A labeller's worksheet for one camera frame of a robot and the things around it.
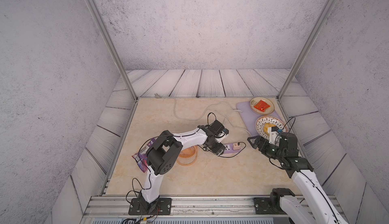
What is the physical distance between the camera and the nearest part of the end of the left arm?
71 cm

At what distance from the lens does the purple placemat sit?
1.03 m

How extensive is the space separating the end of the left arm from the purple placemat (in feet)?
0.79
